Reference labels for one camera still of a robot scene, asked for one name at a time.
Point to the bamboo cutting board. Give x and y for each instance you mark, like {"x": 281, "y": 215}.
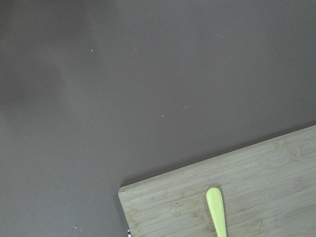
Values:
{"x": 269, "y": 190}

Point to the yellow plastic knife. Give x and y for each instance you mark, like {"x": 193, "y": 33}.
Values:
{"x": 216, "y": 208}

